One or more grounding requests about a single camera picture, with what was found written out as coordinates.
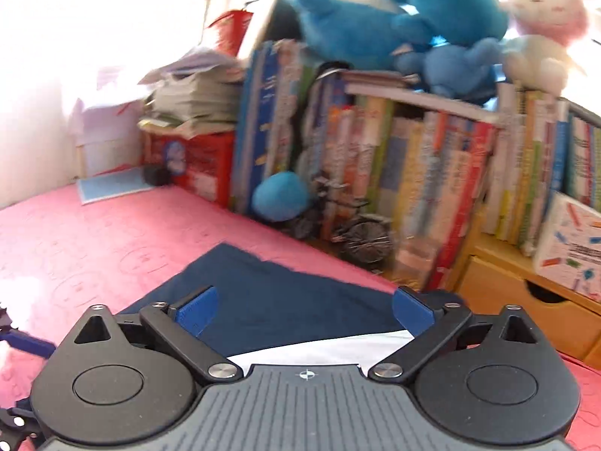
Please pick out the small black box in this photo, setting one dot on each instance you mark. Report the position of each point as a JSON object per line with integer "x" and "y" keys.
{"x": 157, "y": 175}

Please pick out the stack of papers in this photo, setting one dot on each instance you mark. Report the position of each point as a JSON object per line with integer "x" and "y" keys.
{"x": 197, "y": 98}

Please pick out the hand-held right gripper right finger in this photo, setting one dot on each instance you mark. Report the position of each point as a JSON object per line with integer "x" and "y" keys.
{"x": 411, "y": 312}

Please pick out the red plastic crate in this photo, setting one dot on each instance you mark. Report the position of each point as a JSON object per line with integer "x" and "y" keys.
{"x": 202, "y": 164}

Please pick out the blue cat plush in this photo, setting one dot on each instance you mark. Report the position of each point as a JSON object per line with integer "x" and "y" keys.
{"x": 446, "y": 0}

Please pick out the blue plush ball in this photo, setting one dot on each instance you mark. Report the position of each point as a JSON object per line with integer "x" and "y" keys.
{"x": 279, "y": 196}

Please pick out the white navy red jacket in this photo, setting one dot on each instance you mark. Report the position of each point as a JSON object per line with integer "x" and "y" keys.
{"x": 291, "y": 300}

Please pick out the wooden drawer organizer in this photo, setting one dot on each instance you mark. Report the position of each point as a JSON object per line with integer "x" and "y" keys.
{"x": 507, "y": 300}

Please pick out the row of colourful books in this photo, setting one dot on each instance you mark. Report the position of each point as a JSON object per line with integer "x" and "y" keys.
{"x": 422, "y": 174}

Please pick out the small blue plush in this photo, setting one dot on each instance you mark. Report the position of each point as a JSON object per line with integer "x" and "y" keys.
{"x": 450, "y": 73}

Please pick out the white printed box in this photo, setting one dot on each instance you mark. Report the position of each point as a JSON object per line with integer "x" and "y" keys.
{"x": 573, "y": 249}

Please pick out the pink white bunny plush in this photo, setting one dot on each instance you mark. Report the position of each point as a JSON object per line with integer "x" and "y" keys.
{"x": 544, "y": 23}

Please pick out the window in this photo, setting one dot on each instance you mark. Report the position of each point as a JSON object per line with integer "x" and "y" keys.
{"x": 117, "y": 19}

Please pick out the grey tube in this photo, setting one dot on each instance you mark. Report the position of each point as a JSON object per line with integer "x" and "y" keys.
{"x": 265, "y": 28}

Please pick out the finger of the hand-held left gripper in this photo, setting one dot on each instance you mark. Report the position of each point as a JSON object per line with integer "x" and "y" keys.
{"x": 14, "y": 425}
{"x": 28, "y": 344}

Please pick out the light blue paper sheet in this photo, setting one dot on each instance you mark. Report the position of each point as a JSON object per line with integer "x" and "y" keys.
{"x": 112, "y": 188}

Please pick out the pink patterned mat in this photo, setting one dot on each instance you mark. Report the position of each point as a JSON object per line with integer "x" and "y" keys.
{"x": 94, "y": 253}

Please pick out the miniature bicycle model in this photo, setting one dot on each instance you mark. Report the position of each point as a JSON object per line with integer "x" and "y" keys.
{"x": 361, "y": 239}

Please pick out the white cardboard box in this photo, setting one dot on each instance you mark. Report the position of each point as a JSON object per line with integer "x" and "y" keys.
{"x": 110, "y": 127}

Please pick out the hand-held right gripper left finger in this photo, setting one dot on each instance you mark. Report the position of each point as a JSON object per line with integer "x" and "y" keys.
{"x": 199, "y": 310}

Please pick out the red plastic basket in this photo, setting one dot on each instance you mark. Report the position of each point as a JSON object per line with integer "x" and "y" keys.
{"x": 232, "y": 30}

